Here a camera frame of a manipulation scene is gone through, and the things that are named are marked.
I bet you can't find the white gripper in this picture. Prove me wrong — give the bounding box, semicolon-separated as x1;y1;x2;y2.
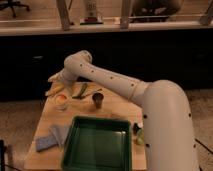
48;69;78;93

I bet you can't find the orange apple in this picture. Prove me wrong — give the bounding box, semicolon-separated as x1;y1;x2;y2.
56;94;67;101

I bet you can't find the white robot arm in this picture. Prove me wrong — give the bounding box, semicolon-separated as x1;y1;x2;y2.
48;50;199;171

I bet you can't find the dark metal cup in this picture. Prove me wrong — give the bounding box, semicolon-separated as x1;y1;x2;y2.
92;93;104;109

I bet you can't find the yellow banana toy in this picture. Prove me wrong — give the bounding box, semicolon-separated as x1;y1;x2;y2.
45;85;64;97

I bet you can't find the green vegetable toy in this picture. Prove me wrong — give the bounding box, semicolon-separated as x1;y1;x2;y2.
72;83;88;99

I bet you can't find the thin dark stick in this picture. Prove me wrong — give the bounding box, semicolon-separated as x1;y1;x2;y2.
80;88;102;99

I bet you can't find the blue gray cloth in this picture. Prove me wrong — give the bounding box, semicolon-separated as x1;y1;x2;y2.
35;124;69;152

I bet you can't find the green plastic tray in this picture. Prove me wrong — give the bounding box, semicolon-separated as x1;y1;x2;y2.
61;116;132;171

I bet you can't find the black office chair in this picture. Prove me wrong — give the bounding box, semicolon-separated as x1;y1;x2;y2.
0;0;30;18

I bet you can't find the small dark object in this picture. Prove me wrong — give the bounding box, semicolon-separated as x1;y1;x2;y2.
133;122;143;135

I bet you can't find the small green object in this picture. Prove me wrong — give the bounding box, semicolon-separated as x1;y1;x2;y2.
136;129;144;145

